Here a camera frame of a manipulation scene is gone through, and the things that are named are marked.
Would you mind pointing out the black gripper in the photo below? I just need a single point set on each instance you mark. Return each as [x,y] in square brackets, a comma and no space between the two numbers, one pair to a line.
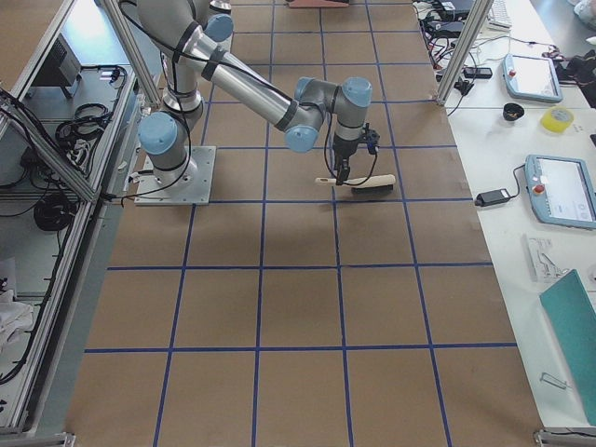
[344,150]

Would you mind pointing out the white hand brush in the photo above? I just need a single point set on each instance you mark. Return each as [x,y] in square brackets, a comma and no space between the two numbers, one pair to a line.
[375,183]

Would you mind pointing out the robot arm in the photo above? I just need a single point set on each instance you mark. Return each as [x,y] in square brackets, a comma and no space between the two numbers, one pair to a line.
[190,35]

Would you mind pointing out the black power adapter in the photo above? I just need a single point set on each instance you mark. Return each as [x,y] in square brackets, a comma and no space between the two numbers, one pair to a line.
[493,198]

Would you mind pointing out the teach pendant far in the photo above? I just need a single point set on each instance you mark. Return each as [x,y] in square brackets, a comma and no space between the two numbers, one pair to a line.
[531,78]

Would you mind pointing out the teach pendant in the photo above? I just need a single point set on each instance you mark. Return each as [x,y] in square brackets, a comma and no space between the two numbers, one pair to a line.
[531,78]
[560,191]

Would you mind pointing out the yellow tape roll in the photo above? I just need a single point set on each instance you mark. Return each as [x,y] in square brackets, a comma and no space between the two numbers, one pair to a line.
[557,119]

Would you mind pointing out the teach pendant near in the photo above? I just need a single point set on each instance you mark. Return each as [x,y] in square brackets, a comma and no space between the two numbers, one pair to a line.
[560,191]

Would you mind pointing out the green board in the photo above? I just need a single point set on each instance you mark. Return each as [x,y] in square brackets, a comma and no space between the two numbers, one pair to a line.
[572,318]

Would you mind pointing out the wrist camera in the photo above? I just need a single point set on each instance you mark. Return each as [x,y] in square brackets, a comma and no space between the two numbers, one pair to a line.
[371,138]

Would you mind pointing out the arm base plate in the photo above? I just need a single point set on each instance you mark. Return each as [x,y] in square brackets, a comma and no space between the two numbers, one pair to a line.
[187,185]

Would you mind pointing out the aluminium frame post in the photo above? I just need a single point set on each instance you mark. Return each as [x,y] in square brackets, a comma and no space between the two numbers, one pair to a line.
[471,29]

